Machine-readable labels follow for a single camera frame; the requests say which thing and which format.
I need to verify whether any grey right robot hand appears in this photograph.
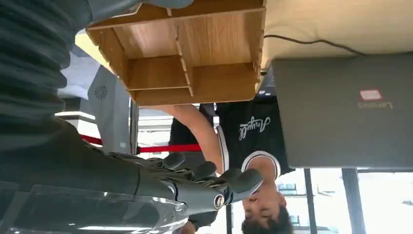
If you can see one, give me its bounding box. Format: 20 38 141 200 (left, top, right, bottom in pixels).
0 0 263 234

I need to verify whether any grey standing kiosk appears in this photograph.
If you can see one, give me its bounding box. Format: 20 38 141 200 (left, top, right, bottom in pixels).
59 45 140 155

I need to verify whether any red barrier tape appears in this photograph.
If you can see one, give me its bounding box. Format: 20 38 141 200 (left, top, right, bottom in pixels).
80 134 202 154

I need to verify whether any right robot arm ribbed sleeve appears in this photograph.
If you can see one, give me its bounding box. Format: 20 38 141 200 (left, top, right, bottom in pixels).
0 0 93 151

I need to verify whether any person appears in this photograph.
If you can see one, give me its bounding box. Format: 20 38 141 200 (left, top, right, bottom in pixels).
151 103 295 234

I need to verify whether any wooden compartment box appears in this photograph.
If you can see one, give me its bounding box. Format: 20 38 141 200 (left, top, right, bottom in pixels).
85 0 267 107

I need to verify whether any grey laptop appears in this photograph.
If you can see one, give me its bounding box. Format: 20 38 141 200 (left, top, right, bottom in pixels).
256 51 413 169

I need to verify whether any pale wooden desk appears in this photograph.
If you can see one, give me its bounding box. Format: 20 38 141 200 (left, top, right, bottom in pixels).
258 0 413 70

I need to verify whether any dark window post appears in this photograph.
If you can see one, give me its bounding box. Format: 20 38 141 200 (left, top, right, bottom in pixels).
341 168 368 234
303 168 319 234

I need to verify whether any black laptop charging cable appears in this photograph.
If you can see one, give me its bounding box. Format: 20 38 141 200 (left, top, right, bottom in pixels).
263 34 367 58

